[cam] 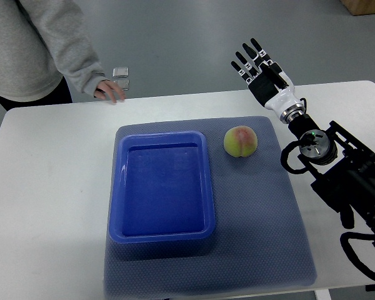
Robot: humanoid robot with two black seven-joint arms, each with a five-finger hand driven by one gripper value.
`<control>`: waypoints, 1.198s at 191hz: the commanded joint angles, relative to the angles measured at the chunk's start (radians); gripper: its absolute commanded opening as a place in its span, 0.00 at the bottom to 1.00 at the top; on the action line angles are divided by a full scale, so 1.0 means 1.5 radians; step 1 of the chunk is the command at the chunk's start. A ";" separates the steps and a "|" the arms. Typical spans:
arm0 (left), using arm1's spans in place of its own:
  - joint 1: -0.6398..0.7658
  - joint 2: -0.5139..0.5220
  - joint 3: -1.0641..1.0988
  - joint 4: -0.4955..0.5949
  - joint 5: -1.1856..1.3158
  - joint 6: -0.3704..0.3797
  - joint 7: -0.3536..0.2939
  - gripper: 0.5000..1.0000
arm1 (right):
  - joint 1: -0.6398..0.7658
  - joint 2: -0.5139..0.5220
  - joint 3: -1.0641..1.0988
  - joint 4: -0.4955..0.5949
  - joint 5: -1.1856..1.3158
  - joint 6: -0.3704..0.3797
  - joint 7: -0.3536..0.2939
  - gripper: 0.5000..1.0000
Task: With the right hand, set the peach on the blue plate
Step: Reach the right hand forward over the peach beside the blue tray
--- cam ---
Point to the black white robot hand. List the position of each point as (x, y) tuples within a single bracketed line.
[(269, 84)]

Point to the person's bare hand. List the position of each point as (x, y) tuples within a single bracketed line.
[(109, 89)]

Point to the green pink peach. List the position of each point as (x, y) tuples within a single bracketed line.
[(240, 141)]

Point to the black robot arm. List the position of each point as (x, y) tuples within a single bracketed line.
[(344, 172)]

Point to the lower metal floor plate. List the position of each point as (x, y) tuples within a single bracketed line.
[(123, 84)]

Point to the metal floor plate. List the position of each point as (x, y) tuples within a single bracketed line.
[(120, 72), (123, 84)]

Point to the upper metal floor plate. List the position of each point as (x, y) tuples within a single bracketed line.
[(120, 72)]

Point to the grey sweatshirt sleeve arm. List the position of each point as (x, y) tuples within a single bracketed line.
[(60, 25)]

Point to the person's grey sweatshirt torso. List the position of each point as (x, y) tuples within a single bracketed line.
[(28, 76)]

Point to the brown wooden box corner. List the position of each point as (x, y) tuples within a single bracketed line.
[(360, 7)]

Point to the blue plastic tray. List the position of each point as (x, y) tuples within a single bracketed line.
[(162, 189)]

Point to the grey blue textured mat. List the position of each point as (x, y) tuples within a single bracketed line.
[(259, 240)]

